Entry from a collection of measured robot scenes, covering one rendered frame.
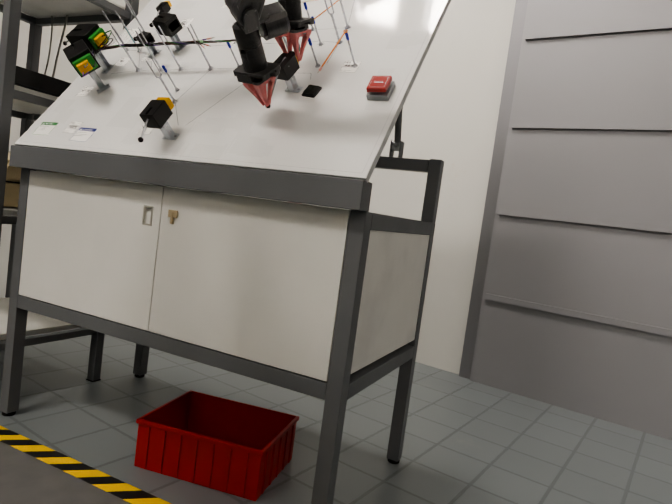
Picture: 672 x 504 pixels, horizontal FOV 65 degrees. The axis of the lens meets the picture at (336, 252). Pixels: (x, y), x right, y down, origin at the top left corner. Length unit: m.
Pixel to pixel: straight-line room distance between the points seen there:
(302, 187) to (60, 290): 0.89
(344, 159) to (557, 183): 1.79
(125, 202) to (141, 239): 0.12
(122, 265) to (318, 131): 0.68
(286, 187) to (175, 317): 0.49
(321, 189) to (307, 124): 0.22
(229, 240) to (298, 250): 0.20
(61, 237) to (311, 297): 0.86
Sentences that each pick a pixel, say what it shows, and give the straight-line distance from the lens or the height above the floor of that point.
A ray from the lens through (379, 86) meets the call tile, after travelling 1.32.
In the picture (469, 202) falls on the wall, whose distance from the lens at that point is 3.01.
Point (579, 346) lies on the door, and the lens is 2.83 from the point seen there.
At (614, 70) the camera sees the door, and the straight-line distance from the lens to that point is 2.92.
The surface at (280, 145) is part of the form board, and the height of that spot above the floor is 0.93.
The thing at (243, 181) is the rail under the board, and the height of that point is 0.83.
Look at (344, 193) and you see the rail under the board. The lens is 1.15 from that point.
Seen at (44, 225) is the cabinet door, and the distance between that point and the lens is 1.84.
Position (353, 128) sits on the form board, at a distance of 1.27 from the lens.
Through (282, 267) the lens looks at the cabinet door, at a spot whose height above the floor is 0.64.
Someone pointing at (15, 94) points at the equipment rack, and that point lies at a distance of 2.00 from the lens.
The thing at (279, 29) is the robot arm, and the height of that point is 1.19.
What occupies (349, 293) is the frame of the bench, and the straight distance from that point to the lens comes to 1.18.
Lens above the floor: 0.78
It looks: 4 degrees down
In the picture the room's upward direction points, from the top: 8 degrees clockwise
